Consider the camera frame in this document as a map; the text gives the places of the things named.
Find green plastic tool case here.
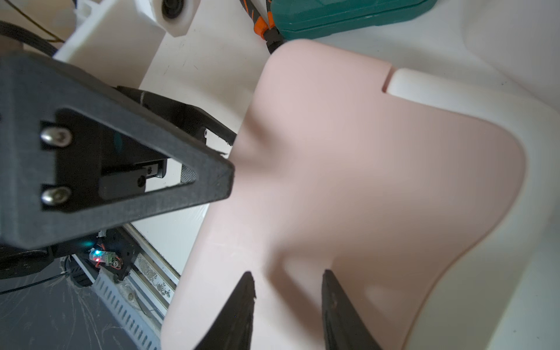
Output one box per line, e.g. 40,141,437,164
266,0,436,40

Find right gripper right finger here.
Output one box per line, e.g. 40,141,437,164
321,270,381,350

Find orange black pliers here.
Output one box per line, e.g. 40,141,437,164
239,0,286,54

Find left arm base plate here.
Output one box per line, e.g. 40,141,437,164
65,227,140,287

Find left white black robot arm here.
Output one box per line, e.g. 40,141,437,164
1,22,236,279

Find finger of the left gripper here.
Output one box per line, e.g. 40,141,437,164
1,52,235,249

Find white box pink trim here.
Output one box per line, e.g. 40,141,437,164
461,0,560,110

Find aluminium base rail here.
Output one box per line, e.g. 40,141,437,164
93,224,179,349

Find pink first aid box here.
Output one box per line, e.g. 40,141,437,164
160,38,560,350

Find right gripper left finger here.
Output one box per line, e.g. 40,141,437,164
195,271,256,350

